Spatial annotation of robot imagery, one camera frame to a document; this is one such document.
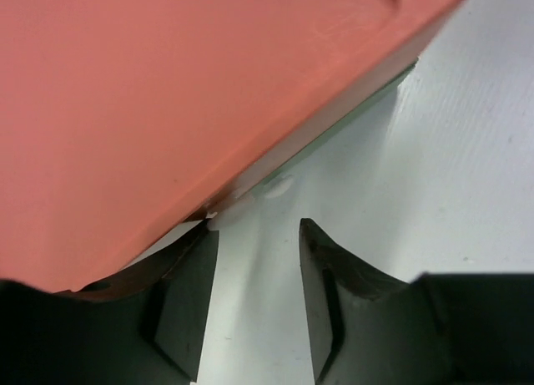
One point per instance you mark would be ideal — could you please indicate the orange drawer box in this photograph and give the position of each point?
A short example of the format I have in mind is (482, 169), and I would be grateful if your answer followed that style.
(122, 118)

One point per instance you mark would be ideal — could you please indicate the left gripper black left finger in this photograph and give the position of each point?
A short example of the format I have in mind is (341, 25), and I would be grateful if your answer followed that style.
(142, 325)

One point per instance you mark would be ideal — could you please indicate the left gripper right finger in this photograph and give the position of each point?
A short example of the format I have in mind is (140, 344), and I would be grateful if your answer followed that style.
(367, 327)

